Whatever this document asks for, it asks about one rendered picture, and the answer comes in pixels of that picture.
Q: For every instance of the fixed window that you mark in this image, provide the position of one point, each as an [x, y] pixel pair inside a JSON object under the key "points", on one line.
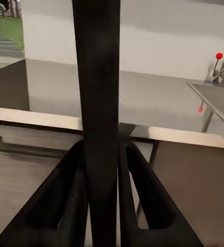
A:
{"points": [[11, 33]]}

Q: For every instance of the drop in sink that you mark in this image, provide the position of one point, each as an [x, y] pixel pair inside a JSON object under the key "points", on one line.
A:
{"points": [[213, 95]]}

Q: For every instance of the poster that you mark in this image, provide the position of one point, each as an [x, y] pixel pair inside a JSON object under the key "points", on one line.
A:
{"points": [[97, 36]]}

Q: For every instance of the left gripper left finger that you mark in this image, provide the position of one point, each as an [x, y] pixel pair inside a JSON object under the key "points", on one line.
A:
{"points": [[56, 214]]}

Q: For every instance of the dishwasher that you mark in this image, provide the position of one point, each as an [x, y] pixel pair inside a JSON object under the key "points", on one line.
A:
{"points": [[28, 155]]}

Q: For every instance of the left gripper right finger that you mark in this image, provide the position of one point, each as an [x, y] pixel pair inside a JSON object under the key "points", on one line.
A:
{"points": [[167, 225]]}

